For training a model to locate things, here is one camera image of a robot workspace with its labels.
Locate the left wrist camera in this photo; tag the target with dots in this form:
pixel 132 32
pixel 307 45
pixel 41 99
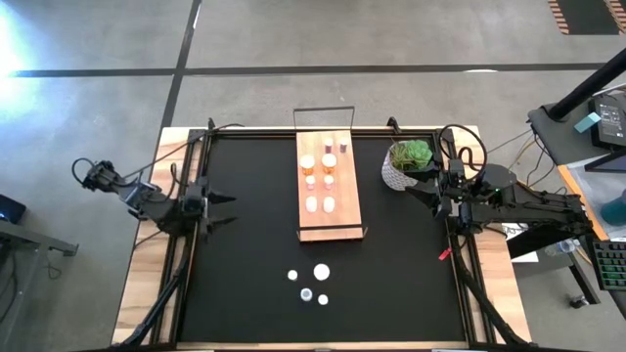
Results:
pixel 193 204

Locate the clear plastic water bottle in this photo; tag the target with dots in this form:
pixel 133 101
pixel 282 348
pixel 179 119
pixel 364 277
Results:
pixel 562 247

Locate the black backlit keyboard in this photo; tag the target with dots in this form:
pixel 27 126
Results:
pixel 611 264

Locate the black stand pole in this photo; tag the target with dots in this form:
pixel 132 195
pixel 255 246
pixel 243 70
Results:
pixel 592 80

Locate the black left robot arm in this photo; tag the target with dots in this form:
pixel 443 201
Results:
pixel 147 205

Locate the black caster wheel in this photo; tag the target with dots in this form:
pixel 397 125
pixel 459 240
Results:
pixel 578 301

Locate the light blue block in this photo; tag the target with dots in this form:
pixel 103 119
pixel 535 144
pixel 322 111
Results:
pixel 587 122

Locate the teal round object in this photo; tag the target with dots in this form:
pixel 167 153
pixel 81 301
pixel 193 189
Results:
pixel 616 210

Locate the blue pill bottle white pills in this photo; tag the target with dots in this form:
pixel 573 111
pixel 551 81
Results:
pixel 323 299

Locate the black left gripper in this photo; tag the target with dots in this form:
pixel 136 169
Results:
pixel 195 220

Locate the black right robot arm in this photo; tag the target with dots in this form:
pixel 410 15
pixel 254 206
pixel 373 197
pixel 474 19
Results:
pixel 538 212

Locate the grey side desk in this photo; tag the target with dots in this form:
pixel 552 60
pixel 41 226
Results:
pixel 562 137

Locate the black table mat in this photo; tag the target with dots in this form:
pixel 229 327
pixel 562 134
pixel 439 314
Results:
pixel 381 293

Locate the black device blue light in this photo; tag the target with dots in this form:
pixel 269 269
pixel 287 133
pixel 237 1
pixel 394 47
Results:
pixel 10 207

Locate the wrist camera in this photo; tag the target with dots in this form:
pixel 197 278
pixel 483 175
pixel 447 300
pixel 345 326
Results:
pixel 457 173
pixel 193 204

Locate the succulent in patterned pot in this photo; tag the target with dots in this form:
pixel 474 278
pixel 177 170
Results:
pixel 396 176

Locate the black mat striped border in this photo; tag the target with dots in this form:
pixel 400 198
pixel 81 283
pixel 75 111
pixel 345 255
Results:
pixel 587 14

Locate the black aluminium station frame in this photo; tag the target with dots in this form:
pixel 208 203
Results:
pixel 489 308

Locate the blue pill bottle red pills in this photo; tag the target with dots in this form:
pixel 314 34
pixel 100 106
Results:
pixel 328 145
pixel 344 145

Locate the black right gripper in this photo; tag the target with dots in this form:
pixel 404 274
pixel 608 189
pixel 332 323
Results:
pixel 455 200

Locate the black desk leg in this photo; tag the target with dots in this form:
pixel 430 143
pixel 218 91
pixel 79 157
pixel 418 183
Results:
pixel 548 239

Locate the white paper sheet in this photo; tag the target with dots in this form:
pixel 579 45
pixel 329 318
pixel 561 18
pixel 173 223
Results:
pixel 525 257

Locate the black desk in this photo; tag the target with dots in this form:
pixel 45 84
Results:
pixel 29 239

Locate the desk with orange edge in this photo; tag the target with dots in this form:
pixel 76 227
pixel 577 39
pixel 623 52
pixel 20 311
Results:
pixel 606 181

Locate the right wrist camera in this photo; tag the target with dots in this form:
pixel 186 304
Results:
pixel 457 173

